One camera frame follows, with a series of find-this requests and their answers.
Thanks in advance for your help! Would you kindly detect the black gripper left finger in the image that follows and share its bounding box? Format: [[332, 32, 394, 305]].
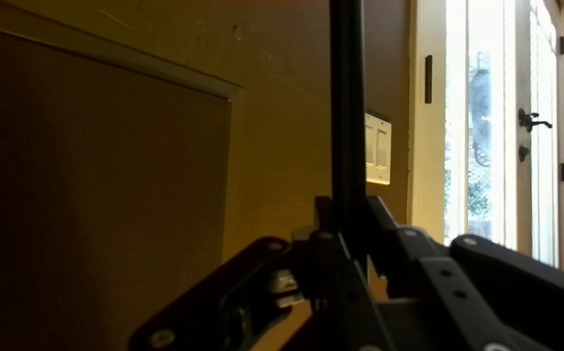
[[127, 194, 396, 351]]

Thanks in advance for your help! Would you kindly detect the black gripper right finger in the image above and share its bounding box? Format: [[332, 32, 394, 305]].
[[365, 194, 564, 351]]

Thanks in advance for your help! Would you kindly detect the black floor lamp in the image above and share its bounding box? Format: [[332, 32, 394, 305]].
[[328, 0, 369, 264]]

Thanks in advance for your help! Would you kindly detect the white glass French door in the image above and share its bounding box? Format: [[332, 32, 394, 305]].
[[406, 0, 564, 270]]

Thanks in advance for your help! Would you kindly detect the black French door hinge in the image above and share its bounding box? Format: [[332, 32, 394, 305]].
[[423, 53, 435, 108]]

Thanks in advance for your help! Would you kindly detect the dark door lever handle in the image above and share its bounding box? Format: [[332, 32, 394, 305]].
[[517, 108, 554, 135]]

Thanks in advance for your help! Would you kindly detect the white light switch plate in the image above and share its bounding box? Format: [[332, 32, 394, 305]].
[[363, 112, 394, 188]]

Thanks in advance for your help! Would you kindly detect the brown framed wall panel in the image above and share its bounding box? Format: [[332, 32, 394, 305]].
[[0, 26, 246, 351]]

